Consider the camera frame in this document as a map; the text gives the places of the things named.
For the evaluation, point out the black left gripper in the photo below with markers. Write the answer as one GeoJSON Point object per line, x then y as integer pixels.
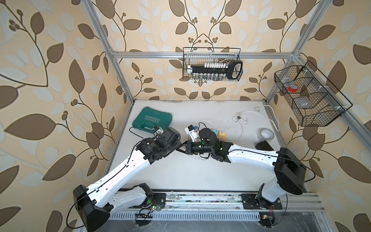
{"type": "Point", "coordinates": [177, 143]}

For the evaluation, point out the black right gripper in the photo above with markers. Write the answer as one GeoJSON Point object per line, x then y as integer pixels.
{"type": "Point", "coordinates": [186, 150]}

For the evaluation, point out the teal charger plug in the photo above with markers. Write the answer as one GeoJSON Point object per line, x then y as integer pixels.
{"type": "Point", "coordinates": [215, 131]}

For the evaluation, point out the yellow charger plug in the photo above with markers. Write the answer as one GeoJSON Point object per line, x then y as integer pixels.
{"type": "Point", "coordinates": [222, 135]}

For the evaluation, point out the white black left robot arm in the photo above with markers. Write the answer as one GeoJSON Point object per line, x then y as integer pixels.
{"type": "Point", "coordinates": [95, 203]}

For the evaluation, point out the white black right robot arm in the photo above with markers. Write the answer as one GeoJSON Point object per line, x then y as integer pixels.
{"type": "Point", "coordinates": [288, 169]}

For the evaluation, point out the green plastic tool case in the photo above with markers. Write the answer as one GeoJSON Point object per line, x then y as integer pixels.
{"type": "Point", "coordinates": [150, 120]}

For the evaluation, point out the black box on table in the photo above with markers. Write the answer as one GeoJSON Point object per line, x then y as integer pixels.
{"type": "Point", "coordinates": [263, 146]}

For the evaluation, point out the white tape roll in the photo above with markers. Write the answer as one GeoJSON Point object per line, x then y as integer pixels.
{"type": "Point", "coordinates": [265, 134]}

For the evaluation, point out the red object in basket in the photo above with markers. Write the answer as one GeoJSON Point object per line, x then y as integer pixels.
{"type": "Point", "coordinates": [293, 88]}

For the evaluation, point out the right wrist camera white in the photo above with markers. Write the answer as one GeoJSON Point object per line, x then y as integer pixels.
{"type": "Point", "coordinates": [192, 132]}

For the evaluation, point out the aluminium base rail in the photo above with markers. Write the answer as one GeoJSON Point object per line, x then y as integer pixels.
{"type": "Point", "coordinates": [222, 206]}

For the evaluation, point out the black socket set rail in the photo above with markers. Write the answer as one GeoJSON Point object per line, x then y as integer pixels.
{"type": "Point", "coordinates": [227, 71]}

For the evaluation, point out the black wire basket back wall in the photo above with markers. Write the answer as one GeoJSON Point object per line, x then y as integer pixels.
{"type": "Point", "coordinates": [202, 55]}

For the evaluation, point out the black wire basket wall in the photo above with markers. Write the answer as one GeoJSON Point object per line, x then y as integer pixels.
{"type": "Point", "coordinates": [202, 55]}
{"type": "Point", "coordinates": [318, 101]}

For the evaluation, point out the black wire basket right wall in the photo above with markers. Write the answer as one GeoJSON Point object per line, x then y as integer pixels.
{"type": "Point", "coordinates": [318, 101]}

